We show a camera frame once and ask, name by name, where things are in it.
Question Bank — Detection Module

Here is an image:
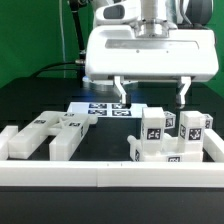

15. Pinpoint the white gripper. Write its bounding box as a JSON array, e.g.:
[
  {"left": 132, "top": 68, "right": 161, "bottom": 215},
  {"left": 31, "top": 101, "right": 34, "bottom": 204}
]
[{"left": 85, "top": 25, "right": 219, "bottom": 109}]

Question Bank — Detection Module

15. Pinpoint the white chair seat part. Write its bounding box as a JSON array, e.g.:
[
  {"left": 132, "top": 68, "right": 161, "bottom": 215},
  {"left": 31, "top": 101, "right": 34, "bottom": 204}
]
[{"left": 127, "top": 133, "right": 203, "bottom": 162}]

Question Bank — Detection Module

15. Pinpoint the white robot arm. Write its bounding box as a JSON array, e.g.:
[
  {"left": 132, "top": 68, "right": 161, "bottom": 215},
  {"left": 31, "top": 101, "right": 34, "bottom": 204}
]
[{"left": 85, "top": 0, "right": 219, "bottom": 107}]

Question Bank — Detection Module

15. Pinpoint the white chair back part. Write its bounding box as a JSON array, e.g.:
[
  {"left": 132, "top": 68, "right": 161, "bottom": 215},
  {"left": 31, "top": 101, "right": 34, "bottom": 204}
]
[{"left": 8, "top": 111, "right": 98, "bottom": 161}]

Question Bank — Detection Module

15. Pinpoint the white tagged cube nut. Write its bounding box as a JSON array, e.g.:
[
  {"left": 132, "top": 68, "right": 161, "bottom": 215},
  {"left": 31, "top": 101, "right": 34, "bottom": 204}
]
[
  {"left": 164, "top": 111, "right": 176, "bottom": 129},
  {"left": 204, "top": 114, "right": 213, "bottom": 129}
]

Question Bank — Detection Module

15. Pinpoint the white marker sheet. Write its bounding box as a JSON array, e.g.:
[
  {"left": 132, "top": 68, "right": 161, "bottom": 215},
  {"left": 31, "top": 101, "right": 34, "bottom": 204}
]
[{"left": 68, "top": 102, "right": 146, "bottom": 118}]

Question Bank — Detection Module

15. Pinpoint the white U-shaped fence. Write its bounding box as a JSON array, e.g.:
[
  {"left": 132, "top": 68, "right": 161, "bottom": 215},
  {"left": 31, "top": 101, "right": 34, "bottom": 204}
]
[{"left": 0, "top": 126, "right": 224, "bottom": 188}]

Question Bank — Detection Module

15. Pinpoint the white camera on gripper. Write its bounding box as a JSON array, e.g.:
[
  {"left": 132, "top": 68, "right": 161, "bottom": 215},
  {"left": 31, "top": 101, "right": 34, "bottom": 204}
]
[{"left": 94, "top": 0, "right": 141, "bottom": 27}]

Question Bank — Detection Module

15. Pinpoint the black cable hose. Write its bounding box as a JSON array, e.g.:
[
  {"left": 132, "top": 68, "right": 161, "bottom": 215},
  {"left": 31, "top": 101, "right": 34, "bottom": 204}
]
[{"left": 31, "top": 0, "right": 90, "bottom": 78}]

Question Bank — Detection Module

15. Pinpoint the thin white cable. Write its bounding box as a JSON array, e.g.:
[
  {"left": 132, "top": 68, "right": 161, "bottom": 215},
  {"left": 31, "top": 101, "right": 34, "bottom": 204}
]
[{"left": 58, "top": 0, "right": 67, "bottom": 78}]

